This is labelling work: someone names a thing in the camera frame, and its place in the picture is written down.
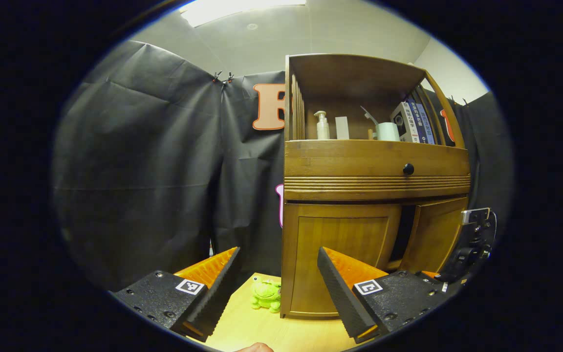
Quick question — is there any light blue book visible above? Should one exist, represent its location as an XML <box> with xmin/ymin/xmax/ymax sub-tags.
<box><xmin>416</xmin><ymin>100</ymin><xmax>436</xmax><ymax>145</ymax></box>

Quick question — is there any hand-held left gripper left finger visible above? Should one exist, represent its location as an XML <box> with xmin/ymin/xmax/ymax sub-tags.
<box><xmin>110</xmin><ymin>246</ymin><xmax>241</xmax><ymax>343</ymax></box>

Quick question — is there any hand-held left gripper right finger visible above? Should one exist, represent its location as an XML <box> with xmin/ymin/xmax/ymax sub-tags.
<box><xmin>317</xmin><ymin>246</ymin><xmax>451</xmax><ymax>344</ymax></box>

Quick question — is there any black backdrop cloth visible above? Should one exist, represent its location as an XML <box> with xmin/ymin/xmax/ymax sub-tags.
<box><xmin>52</xmin><ymin>40</ymin><xmax>514</xmax><ymax>291</ymax></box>

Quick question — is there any white pump bottle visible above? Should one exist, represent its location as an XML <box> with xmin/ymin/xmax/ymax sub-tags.
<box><xmin>314</xmin><ymin>111</ymin><xmax>331</xmax><ymax>140</ymax></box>

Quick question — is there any wooden cabinet door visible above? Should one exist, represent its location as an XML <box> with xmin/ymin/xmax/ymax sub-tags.
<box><xmin>399</xmin><ymin>197</ymin><xmax>469</xmax><ymax>274</ymax></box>
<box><xmin>281</xmin><ymin>203</ymin><xmax>402</xmax><ymax>318</ymax></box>

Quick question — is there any wooden drawer front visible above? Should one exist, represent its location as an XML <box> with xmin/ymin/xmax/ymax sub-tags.
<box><xmin>284</xmin><ymin>139</ymin><xmax>472</xmax><ymax>202</ymax></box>

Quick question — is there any wooden double-door shoe cabinet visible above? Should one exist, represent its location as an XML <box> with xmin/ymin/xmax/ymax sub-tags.
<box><xmin>280</xmin><ymin>53</ymin><xmax>472</xmax><ymax>319</ymax></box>

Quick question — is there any ceiling light panel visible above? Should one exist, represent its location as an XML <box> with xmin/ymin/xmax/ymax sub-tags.
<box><xmin>180</xmin><ymin>0</ymin><xmax>306</xmax><ymax>28</ymax></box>

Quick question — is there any white flat stick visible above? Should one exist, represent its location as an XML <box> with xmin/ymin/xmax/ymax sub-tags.
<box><xmin>360</xmin><ymin>106</ymin><xmax>379</xmax><ymax>140</ymax></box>

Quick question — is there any pale round cup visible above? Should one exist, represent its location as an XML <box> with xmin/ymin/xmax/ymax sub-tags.
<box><xmin>376</xmin><ymin>122</ymin><xmax>401</xmax><ymax>142</ymax></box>

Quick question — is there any green frog toy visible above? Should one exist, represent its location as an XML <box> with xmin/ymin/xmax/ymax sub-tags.
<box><xmin>251</xmin><ymin>276</ymin><xmax>282</xmax><ymax>313</ymax></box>

